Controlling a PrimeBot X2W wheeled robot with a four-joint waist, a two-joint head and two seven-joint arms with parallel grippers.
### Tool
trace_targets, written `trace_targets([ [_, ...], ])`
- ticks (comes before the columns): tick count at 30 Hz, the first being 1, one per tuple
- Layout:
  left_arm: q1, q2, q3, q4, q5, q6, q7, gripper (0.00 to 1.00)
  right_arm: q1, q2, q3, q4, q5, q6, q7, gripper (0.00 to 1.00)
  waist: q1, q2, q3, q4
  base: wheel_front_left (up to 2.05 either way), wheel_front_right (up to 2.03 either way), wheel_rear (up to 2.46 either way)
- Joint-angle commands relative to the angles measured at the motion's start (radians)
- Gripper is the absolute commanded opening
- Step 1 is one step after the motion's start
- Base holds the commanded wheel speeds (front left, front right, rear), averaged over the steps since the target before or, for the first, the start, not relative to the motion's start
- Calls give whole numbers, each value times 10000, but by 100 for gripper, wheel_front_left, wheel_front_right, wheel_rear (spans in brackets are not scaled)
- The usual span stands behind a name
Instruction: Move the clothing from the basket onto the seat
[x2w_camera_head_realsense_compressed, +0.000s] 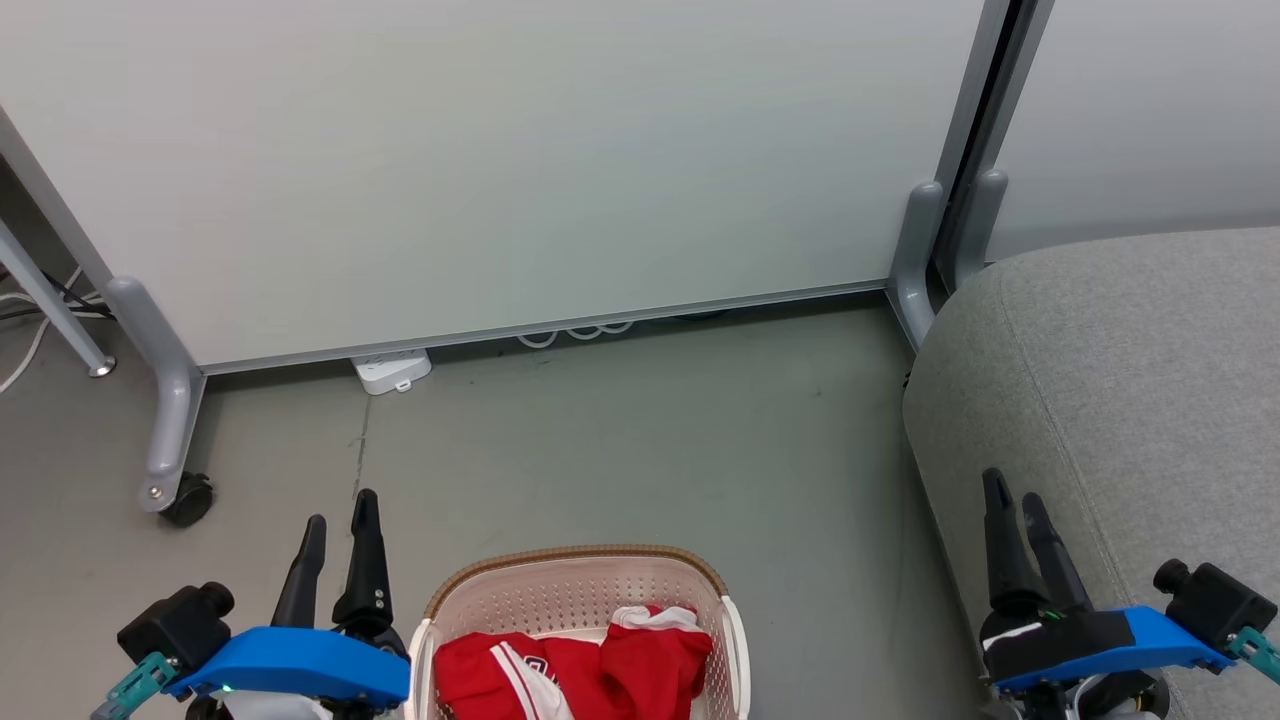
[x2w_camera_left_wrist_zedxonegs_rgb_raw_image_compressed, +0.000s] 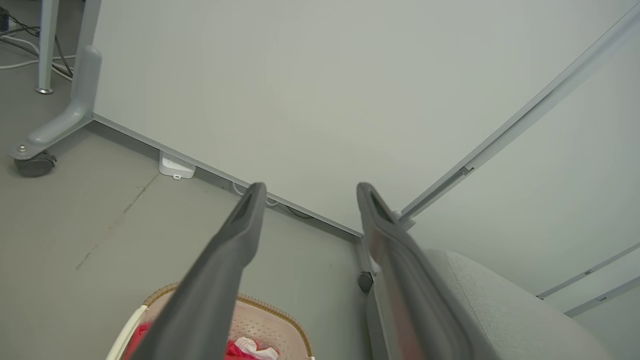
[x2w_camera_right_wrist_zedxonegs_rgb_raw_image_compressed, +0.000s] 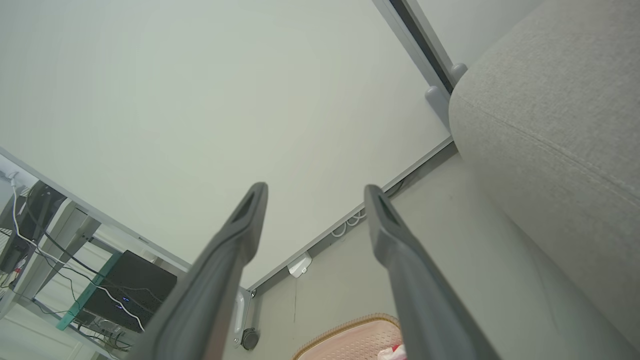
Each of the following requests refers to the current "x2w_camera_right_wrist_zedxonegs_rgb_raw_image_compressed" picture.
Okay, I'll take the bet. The grey partition foot with caster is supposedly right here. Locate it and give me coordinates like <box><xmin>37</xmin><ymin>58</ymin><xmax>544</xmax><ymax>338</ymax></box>
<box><xmin>231</xmin><ymin>288</ymin><xmax>257</xmax><ymax>349</ymax></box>

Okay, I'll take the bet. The large white partition panel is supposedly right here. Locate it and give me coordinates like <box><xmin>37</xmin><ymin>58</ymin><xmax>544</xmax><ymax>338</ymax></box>
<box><xmin>0</xmin><ymin>0</ymin><xmax>457</xmax><ymax>296</ymax></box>

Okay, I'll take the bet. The green desk brace bar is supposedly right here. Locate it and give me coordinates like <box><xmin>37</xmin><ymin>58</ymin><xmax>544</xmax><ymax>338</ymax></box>
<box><xmin>55</xmin><ymin>251</ymin><xmax>124</xmax><ymax>332</ymax></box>

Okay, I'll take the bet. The grey partition foot without caster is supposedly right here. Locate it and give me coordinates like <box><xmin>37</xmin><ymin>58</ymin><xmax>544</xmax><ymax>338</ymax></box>
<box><xmin>424</xmin><ymin>85</ymin><xmax>452</xmax><ymax>132</ymax></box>

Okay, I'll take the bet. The black computer box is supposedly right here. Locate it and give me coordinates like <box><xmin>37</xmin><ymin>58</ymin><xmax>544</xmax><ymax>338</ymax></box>
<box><xmin>81</xmin><ymin>250</ymin><xmax>179</xmax><ymax>334</ymax></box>

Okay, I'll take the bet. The black monitor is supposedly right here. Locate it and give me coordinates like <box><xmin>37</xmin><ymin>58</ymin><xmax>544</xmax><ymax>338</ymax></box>
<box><xmin>0</xmin><ymin>180</ymin><xmax>69</xmax><ymax>274</ymax></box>

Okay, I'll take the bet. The thin white cable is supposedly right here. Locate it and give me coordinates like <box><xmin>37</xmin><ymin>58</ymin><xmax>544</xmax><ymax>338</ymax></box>
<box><xmin>7</xmin><ymin>171</ymin><xmax>146</xmax><ymax>332</ymax></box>

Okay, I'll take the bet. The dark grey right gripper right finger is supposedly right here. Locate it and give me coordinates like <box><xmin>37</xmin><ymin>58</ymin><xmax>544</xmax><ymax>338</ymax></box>
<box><xmin>363</xmin><ymin>184</ymin><xmax>502</xmax><ymax>360</ymax></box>

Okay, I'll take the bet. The red and white garment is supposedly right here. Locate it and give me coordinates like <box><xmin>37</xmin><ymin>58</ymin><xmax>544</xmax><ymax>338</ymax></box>
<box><xmin>377</xmin><ymin>343</ymin><xmax>407</xmax><ymax>360</ymax></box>

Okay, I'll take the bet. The grey foot of narrow panel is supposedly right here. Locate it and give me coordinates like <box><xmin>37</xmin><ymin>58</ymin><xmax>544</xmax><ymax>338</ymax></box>
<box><xmin>449</xmin><ymin>62</ymin><xmax>469</xmax><ymax>87</ymax></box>

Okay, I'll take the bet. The white desk frame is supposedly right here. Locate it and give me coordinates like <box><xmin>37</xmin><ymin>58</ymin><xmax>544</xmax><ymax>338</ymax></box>
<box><xmin>0</xmin><ymin>199</ymin><xmax>123</xmax><ymax>360</ymax></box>

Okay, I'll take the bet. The white power strip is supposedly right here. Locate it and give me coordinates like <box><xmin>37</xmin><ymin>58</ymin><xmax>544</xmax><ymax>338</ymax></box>
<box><xmin>287</xmin><ymin>252</ymin><xmax>314</xmax><ymax>279</ymax></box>

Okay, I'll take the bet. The grey fabric sofa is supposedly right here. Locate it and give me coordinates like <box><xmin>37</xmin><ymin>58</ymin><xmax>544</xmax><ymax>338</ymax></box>
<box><xmin>448</xmin><ymin>0</ymin><xmax>640</xmax><ymax>351</ymax></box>

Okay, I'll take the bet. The cream plastic laundry basket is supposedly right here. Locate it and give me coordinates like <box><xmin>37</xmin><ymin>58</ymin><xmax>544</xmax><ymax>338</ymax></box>
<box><xmin>292</xmin><ymin>313</ymin><xmax>407</xmax><ymax>360</ymax></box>

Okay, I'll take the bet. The coiled white cable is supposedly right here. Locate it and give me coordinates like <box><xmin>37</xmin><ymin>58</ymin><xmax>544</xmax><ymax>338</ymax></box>
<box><xmin>330</xmin><ymin>209</ymin><xmax>369</xmax><ymax>239</ymax></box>

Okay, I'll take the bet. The narrow white partition panel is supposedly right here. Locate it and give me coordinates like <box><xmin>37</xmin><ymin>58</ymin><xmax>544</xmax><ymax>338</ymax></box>
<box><xmin>417</xmin><ymin>0</ymin><xmax>545</xmax><ymax>67</ymax></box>

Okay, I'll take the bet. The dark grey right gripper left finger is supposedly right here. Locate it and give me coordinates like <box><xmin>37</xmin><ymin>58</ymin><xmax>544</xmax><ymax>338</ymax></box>
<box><xmin>129</xmin><ymin>182</ymin><xmax>269</xmax><ymax>360</ymax></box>

